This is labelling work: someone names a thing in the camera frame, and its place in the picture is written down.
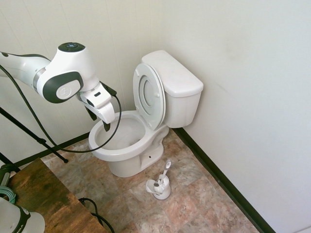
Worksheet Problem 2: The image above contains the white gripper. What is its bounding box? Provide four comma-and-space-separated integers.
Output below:
79, 82, 115, 133

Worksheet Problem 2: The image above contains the white toilet brush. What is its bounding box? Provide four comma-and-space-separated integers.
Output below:
154, 159, 172, 194

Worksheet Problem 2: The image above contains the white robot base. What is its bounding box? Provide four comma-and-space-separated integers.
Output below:
0, 196, 46, 233

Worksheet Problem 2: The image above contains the white toilet bowl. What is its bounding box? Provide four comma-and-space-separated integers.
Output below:
88, 110, 170, 178

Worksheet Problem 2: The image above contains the white toilet cover lid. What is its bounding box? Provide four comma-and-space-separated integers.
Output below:
139, 63, 168, 131

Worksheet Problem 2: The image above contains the white toilet tank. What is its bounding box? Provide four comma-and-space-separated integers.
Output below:
162, 83, 203, 129

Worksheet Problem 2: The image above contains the black tripod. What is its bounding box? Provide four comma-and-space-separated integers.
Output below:
0, 106, 69, 173

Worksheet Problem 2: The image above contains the brown wooden table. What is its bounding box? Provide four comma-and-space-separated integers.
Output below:
6, 157, 108, 233

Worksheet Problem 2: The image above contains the white tank lid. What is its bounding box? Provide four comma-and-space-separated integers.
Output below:
141, 50, 204, 98

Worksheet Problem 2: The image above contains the white brush holder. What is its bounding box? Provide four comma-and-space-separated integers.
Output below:
145, 176, 172, 200

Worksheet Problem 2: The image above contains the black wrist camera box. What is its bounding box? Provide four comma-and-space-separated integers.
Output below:
100, 81, 118, 97

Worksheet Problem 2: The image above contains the white toilet seat ring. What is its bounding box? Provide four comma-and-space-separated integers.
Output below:
132, 63, 166, 131

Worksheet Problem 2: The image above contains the black camera cable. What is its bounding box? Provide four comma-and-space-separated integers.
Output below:
0, 65, 121, 153

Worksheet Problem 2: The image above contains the black power cable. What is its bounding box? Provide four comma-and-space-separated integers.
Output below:
78, 197, 115, 233

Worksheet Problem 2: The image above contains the grey clamp handle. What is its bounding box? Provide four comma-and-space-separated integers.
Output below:
0, 163, 20, 188

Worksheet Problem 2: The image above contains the green coiled cable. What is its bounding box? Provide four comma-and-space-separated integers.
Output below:
0, 185, 17, 207

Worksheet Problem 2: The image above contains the black toilet wall baseboard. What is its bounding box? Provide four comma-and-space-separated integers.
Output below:
173, 127, 277, 233

